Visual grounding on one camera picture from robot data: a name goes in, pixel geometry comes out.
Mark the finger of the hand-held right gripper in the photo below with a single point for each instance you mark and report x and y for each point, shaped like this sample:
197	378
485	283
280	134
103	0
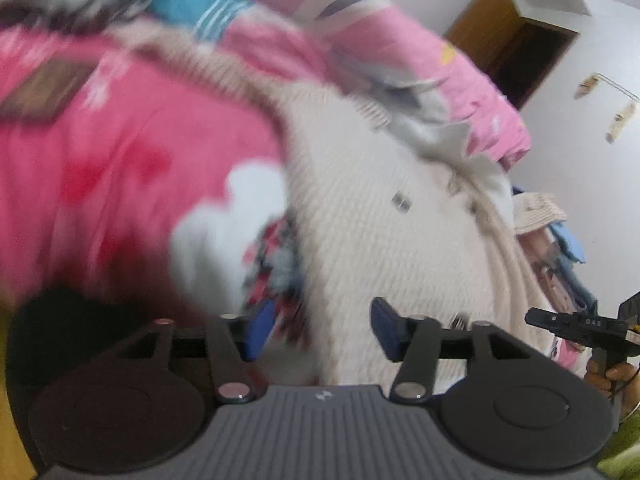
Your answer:
547	320

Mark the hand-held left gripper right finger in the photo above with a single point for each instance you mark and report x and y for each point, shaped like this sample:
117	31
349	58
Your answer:
387	327

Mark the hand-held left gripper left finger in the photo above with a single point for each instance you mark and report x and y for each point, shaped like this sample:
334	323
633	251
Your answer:
262	327

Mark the beige houndstooth fleece-lined coat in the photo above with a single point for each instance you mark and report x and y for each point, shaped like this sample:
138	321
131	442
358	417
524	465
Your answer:
380	240

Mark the person's right forearm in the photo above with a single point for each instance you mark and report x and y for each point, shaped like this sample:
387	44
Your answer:
622	440

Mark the person's right hand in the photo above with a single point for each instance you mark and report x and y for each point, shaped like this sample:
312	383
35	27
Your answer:
617	385

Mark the pink folded garment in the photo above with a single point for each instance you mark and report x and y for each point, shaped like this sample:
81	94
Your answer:
545	265

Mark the light blue folded garment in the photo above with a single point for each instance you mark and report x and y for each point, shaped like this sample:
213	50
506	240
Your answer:
567	242

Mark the wooden door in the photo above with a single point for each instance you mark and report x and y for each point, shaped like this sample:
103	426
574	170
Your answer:
480	25

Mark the pink and blue floral quilt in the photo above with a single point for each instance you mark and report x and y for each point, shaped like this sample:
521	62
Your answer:
320	20

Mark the dark brown phone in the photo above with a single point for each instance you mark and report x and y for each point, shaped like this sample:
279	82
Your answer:
45	92

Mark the grey plaid garment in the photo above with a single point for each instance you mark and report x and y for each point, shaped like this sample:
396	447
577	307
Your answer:
75	0

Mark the white wall hook rack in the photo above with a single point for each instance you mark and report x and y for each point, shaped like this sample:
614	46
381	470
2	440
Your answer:
620	87

